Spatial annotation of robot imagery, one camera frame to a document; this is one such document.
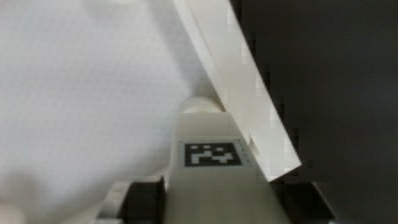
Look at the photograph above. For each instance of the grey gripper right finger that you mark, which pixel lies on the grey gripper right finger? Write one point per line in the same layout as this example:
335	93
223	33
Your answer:
304	203

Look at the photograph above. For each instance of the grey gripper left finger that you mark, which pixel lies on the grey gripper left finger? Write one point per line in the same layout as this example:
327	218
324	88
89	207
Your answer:
134	204

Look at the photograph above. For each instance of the white desk leg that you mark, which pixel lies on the white desk leg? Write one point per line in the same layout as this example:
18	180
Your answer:
219	192

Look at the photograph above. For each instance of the white desk top tray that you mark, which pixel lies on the white desk top tray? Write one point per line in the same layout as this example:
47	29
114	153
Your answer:
105	61

